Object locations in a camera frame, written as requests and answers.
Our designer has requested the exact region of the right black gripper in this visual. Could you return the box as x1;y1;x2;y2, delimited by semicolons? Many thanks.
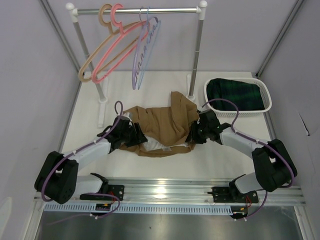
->
185;120;210;144

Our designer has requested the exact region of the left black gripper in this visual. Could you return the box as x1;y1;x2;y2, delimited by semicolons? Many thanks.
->
120;122;147;148

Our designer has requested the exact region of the tan skirt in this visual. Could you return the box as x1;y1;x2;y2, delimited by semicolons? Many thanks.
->
120;91;199;158

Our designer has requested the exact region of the light blue wire hanger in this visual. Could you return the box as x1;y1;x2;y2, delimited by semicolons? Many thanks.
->
134;6;161;90

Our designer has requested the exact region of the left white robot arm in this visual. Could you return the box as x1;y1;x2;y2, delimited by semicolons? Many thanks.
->
34;116;148;204

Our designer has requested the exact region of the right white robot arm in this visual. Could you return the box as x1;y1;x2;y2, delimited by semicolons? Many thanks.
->
186;110;298;202

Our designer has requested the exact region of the purple notched hanger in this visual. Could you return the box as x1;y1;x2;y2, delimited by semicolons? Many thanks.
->
131;6;161;91

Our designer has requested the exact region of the pink velvet hanger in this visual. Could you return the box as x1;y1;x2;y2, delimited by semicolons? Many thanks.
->
91;3;151;85

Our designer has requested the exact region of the metal clothes rack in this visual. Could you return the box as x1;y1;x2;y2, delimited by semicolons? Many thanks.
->
65;0;208;128

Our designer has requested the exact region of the dark green plaid garment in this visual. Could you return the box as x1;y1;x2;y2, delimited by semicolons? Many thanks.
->
206;78;265;111

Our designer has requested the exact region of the white laundry basket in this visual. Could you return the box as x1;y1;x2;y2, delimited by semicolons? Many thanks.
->
203;77;272;118

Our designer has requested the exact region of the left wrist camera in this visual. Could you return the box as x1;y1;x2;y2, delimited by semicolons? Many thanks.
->
121;112;132;121

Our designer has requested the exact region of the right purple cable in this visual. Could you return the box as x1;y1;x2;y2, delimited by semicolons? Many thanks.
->
201;98;299;188

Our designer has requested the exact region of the aluminium mounting rail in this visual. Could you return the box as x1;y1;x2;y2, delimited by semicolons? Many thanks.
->
33;176;307;208

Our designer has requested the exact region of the slotted cable duct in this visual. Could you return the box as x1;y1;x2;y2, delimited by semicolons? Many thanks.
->
44;202;233;216

